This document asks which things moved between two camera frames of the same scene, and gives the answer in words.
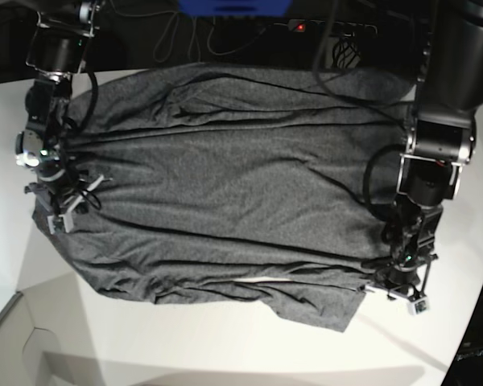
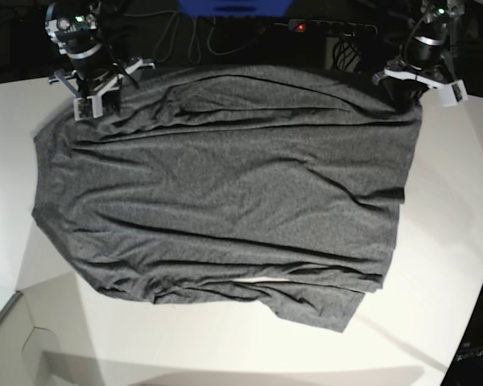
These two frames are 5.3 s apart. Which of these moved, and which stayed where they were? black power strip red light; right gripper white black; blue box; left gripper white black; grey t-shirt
Moved: left gripper white black; right gripper white black
Stayed: black power strip red light; grey t-shirt; blue box
